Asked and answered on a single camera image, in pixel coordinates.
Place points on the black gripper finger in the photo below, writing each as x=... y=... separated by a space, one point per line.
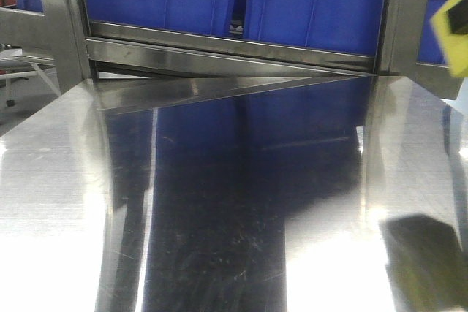
x=458 y=17

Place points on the yellow foam block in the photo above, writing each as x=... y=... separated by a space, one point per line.
x=454 y=46

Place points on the stainless steel shelf rack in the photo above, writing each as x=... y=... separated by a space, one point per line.
x=63 y=36

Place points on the blue plastic bin centre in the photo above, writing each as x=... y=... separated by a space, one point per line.
x=342 y=26

